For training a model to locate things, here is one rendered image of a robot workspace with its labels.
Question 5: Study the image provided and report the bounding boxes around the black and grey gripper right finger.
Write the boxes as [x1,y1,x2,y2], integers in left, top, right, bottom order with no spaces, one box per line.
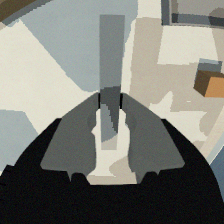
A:
[120,93,224,223]

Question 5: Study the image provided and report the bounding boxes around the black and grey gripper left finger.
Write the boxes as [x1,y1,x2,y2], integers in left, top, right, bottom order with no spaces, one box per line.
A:
[0,92,100,224]

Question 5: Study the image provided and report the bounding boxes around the small wooden block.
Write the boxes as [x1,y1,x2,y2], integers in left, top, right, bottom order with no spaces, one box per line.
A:
[193,70,224,98]

